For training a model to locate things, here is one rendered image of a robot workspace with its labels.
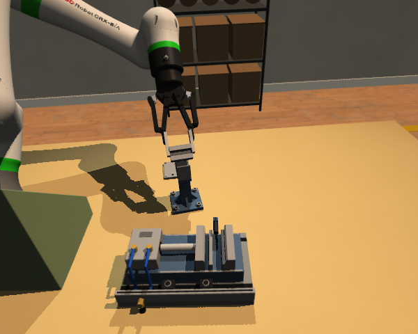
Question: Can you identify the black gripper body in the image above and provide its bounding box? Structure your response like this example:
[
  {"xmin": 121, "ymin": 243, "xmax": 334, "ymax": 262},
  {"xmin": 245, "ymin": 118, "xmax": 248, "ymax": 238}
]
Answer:
[{"xmin": 155, "ymin": 70, "xmax": 186, "ymax": 107}]

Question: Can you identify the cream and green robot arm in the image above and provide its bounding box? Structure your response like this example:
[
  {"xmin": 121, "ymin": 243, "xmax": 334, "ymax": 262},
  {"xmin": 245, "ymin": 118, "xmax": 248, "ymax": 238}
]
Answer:
[{"xmin": 0, "ymin": 0, "xmax": 184, "ymax": 191}]

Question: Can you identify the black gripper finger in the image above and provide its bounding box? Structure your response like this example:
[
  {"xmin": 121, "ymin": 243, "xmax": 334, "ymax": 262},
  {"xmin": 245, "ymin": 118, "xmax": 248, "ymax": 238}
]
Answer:
[
  {"xmin": 147, "ymin": 92, "xmax": 170, "ymax": 157},
  {"xmin": 174, "ymin": 90, "xmax": 199, "ymax": 154}
]

